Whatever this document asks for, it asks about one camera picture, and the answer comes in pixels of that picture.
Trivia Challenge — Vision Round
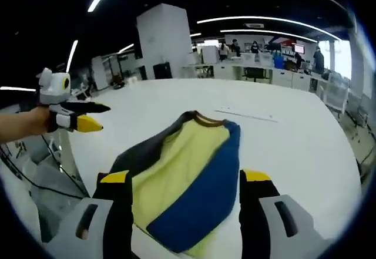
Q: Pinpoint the person's left hand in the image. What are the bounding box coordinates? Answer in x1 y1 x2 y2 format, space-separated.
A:
28 106 52 138

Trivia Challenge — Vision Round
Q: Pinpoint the thin white table strip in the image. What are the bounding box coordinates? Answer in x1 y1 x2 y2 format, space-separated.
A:
214 107 278 123

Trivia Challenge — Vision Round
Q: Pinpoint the black cabinet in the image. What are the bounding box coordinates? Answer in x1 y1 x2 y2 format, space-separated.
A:
153 62 173 80

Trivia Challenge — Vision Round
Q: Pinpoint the white square pillar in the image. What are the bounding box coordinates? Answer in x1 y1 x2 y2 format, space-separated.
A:
136 3 193 80

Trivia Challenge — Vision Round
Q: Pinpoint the black office chair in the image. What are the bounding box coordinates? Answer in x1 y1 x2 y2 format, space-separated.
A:
243 67 268 82

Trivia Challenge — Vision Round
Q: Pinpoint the white mesh chair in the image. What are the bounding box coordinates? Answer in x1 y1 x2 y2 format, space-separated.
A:
324 72 350 116

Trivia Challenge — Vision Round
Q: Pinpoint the tall white cabinet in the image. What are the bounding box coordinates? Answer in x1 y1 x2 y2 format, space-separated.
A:
91 56 111 91

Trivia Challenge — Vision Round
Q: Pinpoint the black cable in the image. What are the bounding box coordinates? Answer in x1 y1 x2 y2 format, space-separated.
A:
0 134 90 200

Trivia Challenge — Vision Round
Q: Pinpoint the white desk row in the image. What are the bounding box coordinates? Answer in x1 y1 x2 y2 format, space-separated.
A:
182 62 327 91

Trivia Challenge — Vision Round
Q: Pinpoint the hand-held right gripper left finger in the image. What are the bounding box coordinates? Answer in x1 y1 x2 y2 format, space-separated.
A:
46 170 135 259

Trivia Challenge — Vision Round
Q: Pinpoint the white box cabinet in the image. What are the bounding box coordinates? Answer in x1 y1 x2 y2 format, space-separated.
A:
202 46 220 63

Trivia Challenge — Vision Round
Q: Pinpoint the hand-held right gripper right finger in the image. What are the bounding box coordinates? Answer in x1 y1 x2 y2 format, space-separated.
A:
239 169 335 259

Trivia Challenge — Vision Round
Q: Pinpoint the yellow blue grey garment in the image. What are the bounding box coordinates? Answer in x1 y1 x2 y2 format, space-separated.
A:
109 110 241 254

